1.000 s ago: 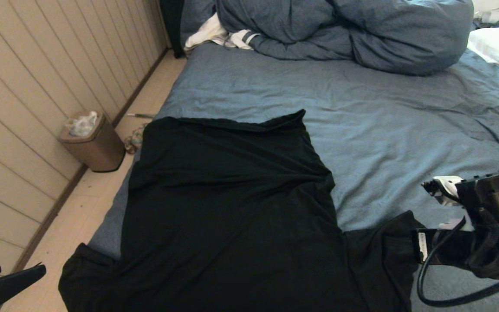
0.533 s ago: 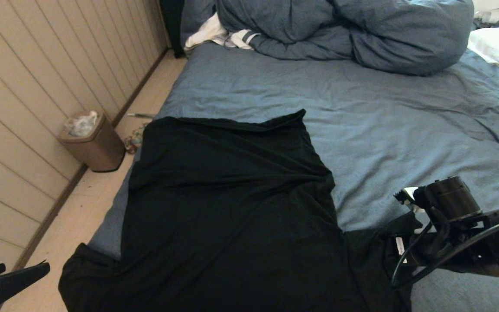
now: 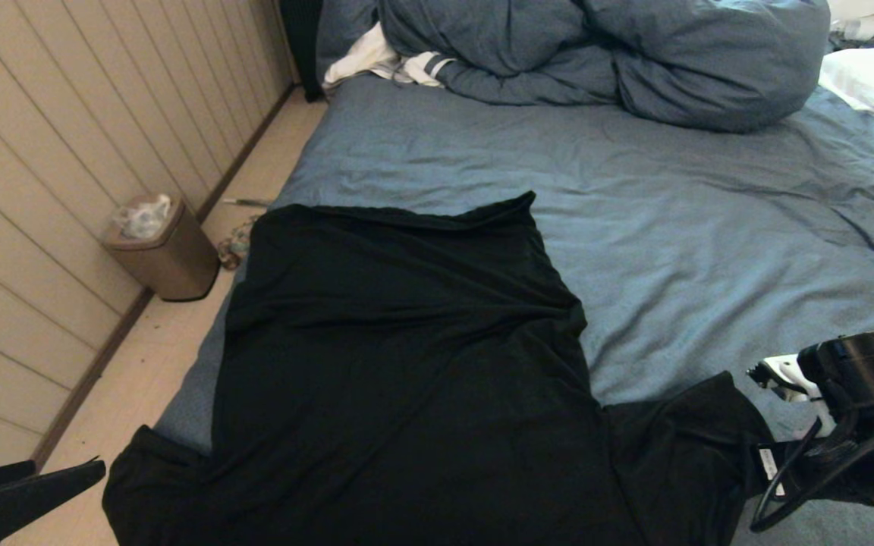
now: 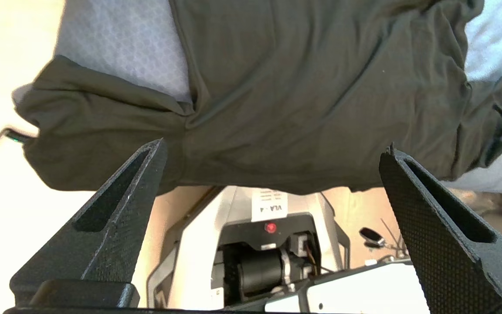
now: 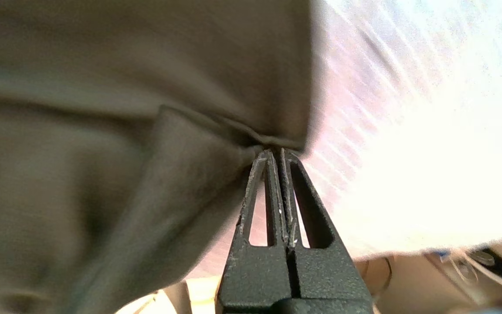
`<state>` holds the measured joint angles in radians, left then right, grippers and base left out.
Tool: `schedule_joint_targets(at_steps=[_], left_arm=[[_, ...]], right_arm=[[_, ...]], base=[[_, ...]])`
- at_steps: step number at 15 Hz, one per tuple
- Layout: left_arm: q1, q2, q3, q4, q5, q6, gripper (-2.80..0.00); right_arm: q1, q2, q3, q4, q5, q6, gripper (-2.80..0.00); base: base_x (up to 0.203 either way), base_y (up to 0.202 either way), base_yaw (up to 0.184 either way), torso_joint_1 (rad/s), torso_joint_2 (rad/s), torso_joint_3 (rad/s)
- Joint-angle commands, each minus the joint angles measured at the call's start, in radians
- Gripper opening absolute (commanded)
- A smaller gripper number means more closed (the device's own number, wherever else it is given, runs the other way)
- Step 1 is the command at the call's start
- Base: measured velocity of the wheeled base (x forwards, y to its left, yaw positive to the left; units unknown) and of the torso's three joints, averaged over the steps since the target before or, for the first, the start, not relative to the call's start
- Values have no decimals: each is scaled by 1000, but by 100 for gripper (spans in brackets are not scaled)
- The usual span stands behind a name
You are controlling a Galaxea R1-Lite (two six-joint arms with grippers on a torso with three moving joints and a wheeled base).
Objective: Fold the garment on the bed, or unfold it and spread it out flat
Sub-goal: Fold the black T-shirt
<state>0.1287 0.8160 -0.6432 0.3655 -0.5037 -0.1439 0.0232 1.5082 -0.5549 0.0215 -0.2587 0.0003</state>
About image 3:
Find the black bedside furniture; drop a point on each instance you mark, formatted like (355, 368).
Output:
(302, 45)

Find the white striped garment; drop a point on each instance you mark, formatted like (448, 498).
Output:
(365, 59)

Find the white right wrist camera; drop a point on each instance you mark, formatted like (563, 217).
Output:
(786, 375)

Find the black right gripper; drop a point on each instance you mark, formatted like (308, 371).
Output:
(847, 470)

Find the crumpled blue duvet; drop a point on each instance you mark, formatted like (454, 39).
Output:
(672, 61)

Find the bronze trash bin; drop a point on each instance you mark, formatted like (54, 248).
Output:
(171, 265)

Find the green patterned slippers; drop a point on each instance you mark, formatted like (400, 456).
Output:
(234, 244)

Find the blue bed sheet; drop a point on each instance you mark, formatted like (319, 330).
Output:
(710, 227)

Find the black printed t-shirt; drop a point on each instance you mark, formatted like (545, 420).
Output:
(407, 394)

